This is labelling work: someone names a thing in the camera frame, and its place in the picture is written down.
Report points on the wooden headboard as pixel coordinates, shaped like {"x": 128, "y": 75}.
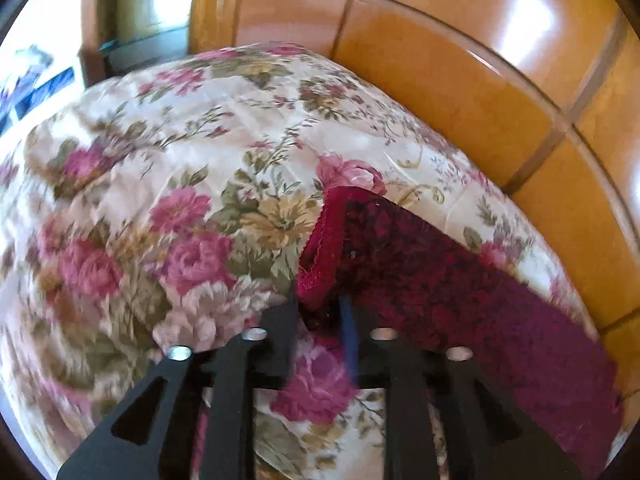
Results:
{"x": 450, "y": 70}

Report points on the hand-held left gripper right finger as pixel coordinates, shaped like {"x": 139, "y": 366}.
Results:
{"x": 348, "y": 332}

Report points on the blue patterned cloth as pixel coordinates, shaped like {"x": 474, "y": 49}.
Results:
{"x": 35, "y": 85}

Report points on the dark wooden furniture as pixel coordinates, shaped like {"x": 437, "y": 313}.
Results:
{"x": 135, "y": 55}

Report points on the dark red patterned garment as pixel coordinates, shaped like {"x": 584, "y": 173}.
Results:
{"x": 450, "y": 290}

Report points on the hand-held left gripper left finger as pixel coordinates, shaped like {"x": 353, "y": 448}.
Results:
{"x": 286, "y": 331}

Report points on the floral bedspread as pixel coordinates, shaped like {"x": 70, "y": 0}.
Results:
{"x": 165, "y": 170}

